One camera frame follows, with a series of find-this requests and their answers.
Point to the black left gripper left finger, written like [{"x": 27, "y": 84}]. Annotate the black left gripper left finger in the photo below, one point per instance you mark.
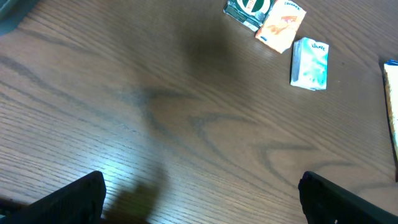
[{"x": 79, "y": 202}]

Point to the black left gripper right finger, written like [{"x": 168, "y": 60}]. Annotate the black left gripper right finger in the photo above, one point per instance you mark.
[{"x": 325, "y": 202}]

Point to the teal white Kleenex tissue pack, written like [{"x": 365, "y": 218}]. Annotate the teal white Kleenex tissue pack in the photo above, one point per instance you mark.
[{"x": 309, "y": 64}]

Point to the cream wipes pack blue edges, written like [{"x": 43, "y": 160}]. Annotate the cream wipes pack blue edges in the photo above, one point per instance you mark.
[{"x": 390, "y": 86}]

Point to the orange tissue pack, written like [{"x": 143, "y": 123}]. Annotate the orange tissue pack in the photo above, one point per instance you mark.
[{"x": 281, "y": 25}]

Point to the black healing ointment box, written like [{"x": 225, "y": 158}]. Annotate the black healing ointment box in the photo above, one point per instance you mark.
[{"x": 251, "y": 13}]

